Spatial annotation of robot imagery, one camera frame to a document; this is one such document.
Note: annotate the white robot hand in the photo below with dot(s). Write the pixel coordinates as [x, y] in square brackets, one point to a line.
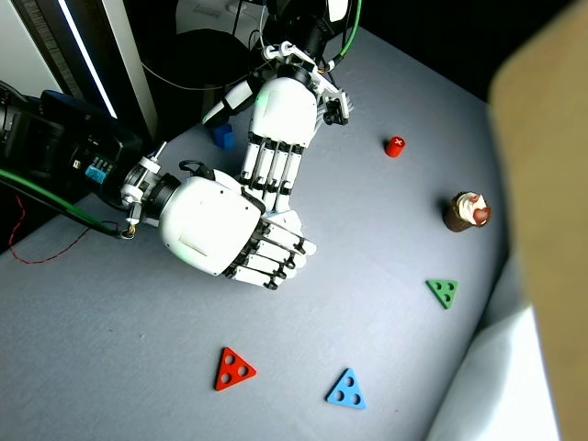
[206, 220]
[285, 115]

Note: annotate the red cylinder block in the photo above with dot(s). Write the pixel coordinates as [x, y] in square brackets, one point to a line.
[394, 148]

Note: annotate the grey table cloth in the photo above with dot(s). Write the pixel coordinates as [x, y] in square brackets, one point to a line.
[138, 331]

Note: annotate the red triangle block with holes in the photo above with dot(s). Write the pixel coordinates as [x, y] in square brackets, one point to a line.
[220, 367]

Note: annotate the toy cupcake with cream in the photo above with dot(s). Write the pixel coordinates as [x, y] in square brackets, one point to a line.
[464, 213]

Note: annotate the blue triangle block with holes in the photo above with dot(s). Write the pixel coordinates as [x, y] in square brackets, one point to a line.
[337, 400]

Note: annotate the green triangle block with holes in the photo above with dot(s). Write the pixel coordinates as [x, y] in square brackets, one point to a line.
[443, 301]

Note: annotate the tan board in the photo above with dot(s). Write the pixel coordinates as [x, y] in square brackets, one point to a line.
[546, 161]

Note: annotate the white backdrop sheet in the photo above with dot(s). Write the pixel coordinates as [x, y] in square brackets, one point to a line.
[496, 367]

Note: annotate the white upright post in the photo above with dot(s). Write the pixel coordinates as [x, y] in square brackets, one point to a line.
[131, 69]

